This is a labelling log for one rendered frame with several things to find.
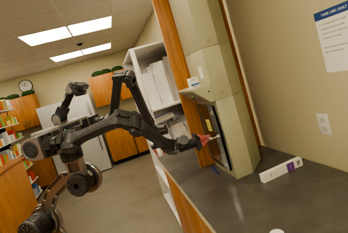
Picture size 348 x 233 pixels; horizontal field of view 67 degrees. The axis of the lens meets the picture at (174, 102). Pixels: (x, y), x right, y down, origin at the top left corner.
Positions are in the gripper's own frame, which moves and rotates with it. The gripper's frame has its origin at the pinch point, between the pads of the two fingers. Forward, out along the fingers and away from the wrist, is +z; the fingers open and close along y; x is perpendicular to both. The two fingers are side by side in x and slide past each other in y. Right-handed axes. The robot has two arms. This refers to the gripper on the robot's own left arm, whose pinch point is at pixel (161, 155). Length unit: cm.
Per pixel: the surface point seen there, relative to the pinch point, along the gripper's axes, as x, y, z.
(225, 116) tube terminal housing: -46, 36, -21
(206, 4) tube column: -46, 43, -84
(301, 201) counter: -87, 42, 16
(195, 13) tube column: -46, 35, -80
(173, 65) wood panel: -9, 25, -58
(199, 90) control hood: -46, 25, -40
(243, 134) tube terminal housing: -46, 43, -8
